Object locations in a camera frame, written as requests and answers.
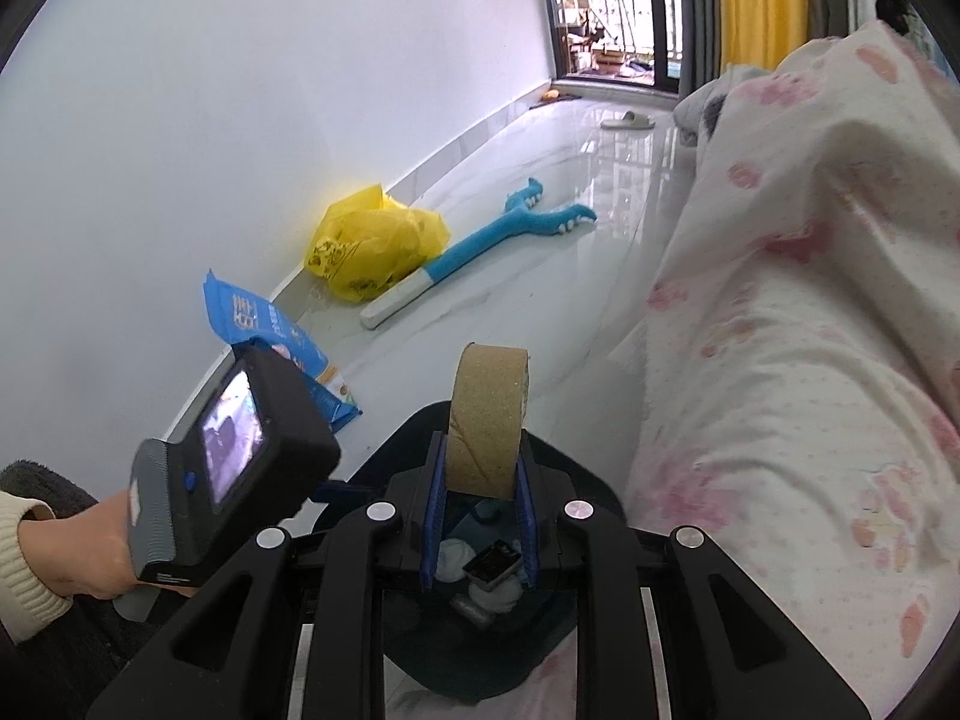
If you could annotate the yellow curtain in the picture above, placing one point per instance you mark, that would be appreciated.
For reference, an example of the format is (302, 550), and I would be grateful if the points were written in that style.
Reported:
(757, 0)

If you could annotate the brown tape roll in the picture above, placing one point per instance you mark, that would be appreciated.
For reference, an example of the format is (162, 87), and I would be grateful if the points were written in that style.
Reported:
(484, 420)

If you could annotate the pink paw print blanket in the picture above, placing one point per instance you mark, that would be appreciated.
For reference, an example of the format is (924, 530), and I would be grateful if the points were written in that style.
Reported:
(787, 315)

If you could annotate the yellow plastic bag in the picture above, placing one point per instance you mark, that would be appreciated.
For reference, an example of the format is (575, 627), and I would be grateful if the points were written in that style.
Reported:
(375, 247)

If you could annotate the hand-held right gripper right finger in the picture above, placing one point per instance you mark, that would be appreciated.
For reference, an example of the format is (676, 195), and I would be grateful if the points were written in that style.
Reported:
(526, 517)

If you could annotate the dark blue square packet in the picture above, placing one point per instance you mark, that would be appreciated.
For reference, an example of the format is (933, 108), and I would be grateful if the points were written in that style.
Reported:
(487, 514)

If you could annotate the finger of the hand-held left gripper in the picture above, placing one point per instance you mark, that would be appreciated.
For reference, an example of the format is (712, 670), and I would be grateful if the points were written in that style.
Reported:
(345, 492)

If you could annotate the small orange object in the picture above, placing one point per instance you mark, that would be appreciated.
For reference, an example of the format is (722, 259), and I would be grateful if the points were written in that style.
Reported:
(553, 95)

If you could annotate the small black box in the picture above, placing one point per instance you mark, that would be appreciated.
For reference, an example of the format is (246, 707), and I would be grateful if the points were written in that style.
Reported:
(491, 562)

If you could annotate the blue dinosaur grabber toy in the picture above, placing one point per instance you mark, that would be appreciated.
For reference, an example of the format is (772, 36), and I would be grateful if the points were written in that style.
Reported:
(480, 244)

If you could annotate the grey wrapper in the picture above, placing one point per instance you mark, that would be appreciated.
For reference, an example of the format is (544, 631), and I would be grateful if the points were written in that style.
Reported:
(472, 610)

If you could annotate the balcony glass door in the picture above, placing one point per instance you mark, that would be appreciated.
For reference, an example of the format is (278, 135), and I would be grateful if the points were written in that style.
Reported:
(600, 0)

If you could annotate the dark trash bin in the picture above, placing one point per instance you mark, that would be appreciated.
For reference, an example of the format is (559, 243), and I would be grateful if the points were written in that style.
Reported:
(480, 652)

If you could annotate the person's left forearm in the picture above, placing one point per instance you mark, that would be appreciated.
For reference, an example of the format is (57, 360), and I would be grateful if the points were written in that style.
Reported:
(30, 570)

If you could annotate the person's left hand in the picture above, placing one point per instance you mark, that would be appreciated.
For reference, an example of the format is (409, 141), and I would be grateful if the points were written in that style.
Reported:
(97, 555)

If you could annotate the blue wet wipes packet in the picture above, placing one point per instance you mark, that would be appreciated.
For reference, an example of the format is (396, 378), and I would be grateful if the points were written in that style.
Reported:
(247, 315)

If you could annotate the pale slipper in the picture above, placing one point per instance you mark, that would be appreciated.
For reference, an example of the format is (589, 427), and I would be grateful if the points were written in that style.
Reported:
(628, 120)

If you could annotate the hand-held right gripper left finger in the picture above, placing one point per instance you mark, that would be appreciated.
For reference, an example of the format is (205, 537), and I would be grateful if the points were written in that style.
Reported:
(435, 510)

